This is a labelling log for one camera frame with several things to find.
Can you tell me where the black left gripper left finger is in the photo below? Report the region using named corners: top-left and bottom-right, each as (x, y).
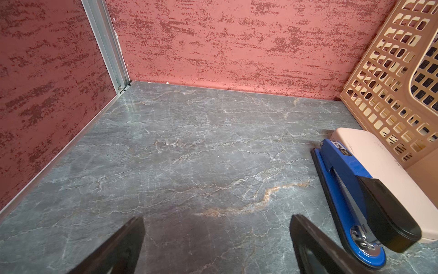
top-left (69, 217), bottom-right (146, 274)

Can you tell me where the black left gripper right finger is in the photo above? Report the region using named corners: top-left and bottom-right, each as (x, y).
top-left (289, 214), bottom-right (371, 274)

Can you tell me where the blue black stapler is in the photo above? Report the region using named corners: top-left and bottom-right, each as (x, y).
top-left (311, 139), bottom-right (422, 269)

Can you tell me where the pink pencil case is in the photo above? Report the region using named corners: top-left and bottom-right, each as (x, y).
top-left (330, 128), bottom-right (438, 243)

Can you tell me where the beige plastic file organizer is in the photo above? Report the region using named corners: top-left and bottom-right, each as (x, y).
top-left (341, 1), bottom-right (438, 203)

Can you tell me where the aluminium left corner post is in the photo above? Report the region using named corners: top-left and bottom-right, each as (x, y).
top-left (82, 0), bottom-right (131, 95)

